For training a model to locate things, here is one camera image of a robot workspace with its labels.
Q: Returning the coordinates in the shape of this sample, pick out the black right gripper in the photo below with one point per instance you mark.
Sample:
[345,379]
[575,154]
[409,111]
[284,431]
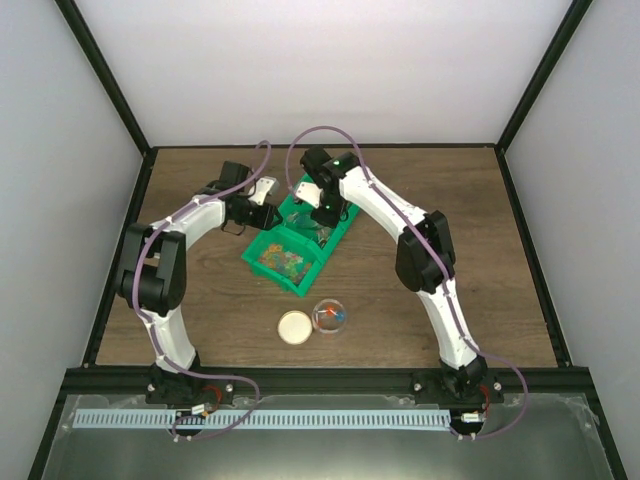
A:
[331,221]

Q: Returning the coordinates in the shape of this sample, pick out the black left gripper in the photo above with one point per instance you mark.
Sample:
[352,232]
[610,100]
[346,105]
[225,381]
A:
[265,220]

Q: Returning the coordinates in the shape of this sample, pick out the silver metal scoop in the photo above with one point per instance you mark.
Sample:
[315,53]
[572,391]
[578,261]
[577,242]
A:
[322,234]

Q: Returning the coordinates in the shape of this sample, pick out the green bin with popsicle candies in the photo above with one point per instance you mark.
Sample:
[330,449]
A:
[311,208]

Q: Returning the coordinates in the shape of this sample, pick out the green bin with star candies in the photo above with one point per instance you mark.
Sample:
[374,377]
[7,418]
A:
[286,258]

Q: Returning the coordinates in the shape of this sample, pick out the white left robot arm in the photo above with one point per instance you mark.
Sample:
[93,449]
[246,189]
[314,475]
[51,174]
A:
[152,271]

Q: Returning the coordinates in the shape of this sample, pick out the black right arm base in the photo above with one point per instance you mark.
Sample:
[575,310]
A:
[434,386]

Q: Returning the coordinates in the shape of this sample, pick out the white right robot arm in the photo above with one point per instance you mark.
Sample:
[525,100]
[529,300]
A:
[425,255]

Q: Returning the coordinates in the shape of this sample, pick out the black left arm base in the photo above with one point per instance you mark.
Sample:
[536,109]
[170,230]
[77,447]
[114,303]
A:
[178,389]

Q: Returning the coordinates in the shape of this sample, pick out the clear glass jar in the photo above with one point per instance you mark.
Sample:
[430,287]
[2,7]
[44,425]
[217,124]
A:
[329,317]

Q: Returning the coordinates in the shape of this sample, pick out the cream jar lid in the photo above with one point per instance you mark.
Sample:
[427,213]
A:
[294,327]

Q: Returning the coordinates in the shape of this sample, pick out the light blue slotted cable duct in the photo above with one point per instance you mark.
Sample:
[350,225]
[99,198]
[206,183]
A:
[420,420]

